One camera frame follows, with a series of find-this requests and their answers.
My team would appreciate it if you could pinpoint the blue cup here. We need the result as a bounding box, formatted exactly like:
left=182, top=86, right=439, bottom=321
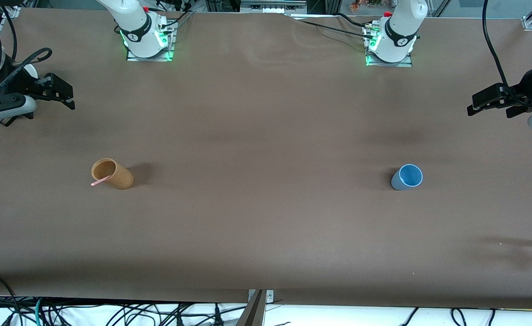
left=391, top=164, right=423, bottom=191

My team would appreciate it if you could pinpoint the brown cork cup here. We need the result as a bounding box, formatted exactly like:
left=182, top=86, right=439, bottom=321
left=91, top=158, right=134, bottom=190

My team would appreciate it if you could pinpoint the grey metal box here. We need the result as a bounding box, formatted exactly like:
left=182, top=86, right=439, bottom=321
left=240, top=0, right=308, bottom=14

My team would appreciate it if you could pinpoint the black table cable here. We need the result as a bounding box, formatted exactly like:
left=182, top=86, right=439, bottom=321
left=334, top=13, right=371, bottom=29
left=298, top=19, right=376, bottom=40

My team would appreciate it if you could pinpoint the metal table edge bracket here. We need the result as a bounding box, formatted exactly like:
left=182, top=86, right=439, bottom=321
left=248, top=289, right=275, bottom=304

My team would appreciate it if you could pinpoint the green floor cable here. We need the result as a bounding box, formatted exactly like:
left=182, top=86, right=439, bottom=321
left=33, top=297, right=45, bottom=326

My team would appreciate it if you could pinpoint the dark camera mount pole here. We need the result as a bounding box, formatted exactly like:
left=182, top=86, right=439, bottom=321
left=236, top=290, right=267, bottom=326

